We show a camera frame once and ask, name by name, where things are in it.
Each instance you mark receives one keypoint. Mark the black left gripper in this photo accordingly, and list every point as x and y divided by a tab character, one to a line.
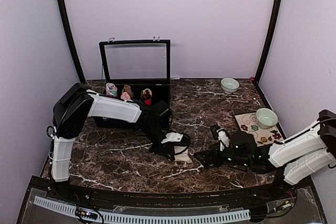
167	150

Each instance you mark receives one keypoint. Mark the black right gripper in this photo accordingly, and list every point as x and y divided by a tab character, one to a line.
208	154

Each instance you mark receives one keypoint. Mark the white brown striped sock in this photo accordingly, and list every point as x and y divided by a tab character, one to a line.
184	157

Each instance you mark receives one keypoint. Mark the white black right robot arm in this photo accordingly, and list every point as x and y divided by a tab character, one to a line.
293	158

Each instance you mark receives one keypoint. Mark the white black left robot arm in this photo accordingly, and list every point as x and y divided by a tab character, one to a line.
79	103

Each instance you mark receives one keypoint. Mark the floral patterned coaster tile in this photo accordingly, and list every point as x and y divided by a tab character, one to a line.
248	123

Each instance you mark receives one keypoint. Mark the white cup on coaster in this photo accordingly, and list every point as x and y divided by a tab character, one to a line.
266	118

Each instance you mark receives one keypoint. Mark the pale green ceramic bowl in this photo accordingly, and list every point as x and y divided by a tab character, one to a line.
229	85

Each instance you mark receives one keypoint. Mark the black glass-lid sock box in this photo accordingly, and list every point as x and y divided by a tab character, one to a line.
141	64

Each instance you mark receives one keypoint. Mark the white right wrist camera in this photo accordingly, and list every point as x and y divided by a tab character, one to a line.
221	136

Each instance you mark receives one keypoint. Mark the black table edge rail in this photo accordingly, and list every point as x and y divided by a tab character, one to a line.
94	194

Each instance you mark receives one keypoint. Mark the white slotted cable duct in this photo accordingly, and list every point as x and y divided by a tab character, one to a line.
87	215

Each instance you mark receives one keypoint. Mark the black right frame post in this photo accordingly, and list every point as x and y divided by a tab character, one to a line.
268	41

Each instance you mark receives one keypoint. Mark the black frame post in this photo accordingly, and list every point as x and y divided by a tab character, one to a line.
70	40
268	41

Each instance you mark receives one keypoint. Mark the black left frame post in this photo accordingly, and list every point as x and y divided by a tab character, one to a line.
70	40

